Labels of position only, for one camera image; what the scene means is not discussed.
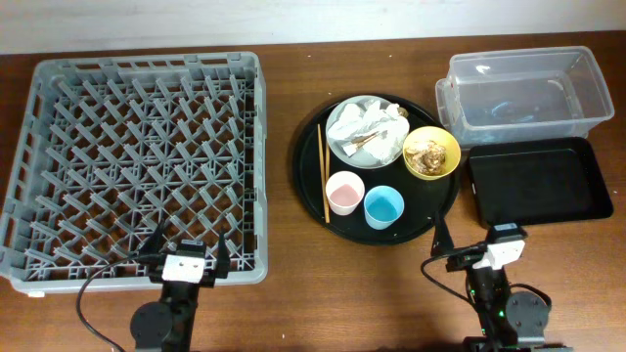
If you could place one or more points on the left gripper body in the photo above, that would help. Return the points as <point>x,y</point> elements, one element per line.
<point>155,272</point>

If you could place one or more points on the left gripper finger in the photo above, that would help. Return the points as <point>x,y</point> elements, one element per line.
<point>154,242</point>
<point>222,266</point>

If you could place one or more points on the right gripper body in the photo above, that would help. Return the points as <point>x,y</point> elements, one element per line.
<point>460,262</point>

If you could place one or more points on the blue cup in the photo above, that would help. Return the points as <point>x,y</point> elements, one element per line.
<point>383,205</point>

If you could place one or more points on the peanut shells and rice waste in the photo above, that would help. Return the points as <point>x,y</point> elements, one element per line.
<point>426,157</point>

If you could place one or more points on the yellow bowl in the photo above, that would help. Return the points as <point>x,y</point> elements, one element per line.
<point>441,137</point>

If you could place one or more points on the pink cup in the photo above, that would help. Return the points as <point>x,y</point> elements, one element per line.
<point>344,190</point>

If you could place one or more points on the white tissue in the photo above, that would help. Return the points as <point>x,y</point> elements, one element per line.
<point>376,127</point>

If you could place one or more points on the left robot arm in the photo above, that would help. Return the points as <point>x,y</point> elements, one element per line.
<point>167,324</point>

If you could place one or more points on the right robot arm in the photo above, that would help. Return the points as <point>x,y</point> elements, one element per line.
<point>513,317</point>

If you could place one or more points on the grey dishwasher rack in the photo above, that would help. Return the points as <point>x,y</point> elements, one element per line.
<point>112,149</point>

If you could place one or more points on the black rectangular tray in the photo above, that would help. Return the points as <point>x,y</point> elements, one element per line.
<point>538,182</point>

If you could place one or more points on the round black tray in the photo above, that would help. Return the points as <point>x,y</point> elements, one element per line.
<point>423,199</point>

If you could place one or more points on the grey plate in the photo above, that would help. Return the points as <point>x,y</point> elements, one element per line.
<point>342,146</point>

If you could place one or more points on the wooden chopstick left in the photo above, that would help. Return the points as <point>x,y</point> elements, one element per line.
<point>322,174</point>

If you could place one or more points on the wooden chopstick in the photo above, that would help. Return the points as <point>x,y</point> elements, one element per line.
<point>322,174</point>
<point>327,154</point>

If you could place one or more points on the wooden chopstick right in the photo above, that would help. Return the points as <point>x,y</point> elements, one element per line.
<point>327,154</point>

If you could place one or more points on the clear plastic bin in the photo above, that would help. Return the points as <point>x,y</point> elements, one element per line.
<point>508,96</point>

